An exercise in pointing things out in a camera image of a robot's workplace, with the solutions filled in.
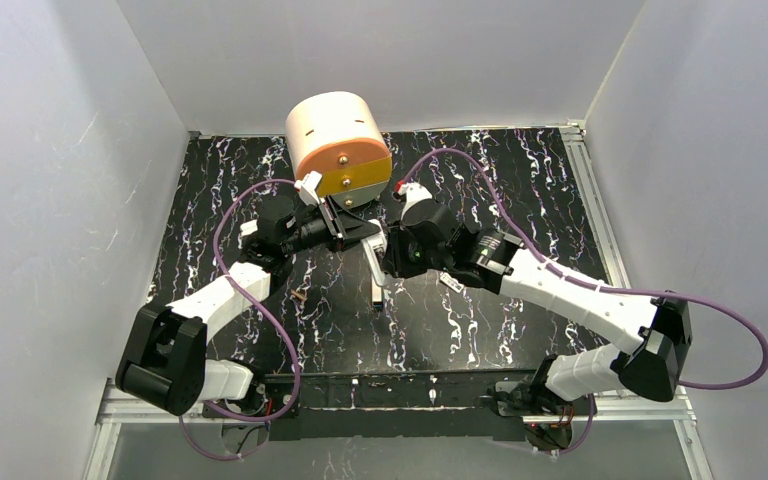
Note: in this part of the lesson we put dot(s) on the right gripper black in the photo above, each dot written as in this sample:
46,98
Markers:
389,250

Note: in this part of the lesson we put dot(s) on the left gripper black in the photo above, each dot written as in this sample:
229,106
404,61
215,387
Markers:
338,227

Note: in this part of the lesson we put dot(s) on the white remote control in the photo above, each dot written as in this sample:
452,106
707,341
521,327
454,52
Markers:
375,255

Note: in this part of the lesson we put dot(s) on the white remote battery cover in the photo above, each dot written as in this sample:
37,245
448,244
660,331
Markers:
377,296

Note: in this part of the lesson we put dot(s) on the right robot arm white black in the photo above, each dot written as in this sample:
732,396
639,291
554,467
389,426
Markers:
647,338

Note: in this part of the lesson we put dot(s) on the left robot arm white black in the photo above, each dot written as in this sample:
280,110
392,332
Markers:
165,363

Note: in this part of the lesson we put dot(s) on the round pastel drawer box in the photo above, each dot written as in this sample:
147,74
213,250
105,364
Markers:
335,134

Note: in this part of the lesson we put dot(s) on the white stapler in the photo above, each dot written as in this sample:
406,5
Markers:
248,228

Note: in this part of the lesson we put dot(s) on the black marble pattern mat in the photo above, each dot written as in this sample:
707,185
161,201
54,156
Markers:
424,325

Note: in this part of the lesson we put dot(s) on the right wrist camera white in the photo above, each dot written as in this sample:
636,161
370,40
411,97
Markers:
410,194

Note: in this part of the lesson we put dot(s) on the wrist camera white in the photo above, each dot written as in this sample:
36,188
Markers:
306,188
410,194

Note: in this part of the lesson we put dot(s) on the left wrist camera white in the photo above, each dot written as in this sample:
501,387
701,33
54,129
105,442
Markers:
306,188

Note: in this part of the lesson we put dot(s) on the aluminium frame rail right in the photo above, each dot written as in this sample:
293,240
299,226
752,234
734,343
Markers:
573,139

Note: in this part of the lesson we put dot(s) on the aluminium frame rail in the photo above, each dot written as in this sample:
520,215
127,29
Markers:
573,139
425,393

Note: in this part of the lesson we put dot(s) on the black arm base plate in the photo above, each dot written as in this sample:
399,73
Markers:
493,403

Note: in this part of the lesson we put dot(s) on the aluminium frame rail front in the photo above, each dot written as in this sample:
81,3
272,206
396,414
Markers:
425,393

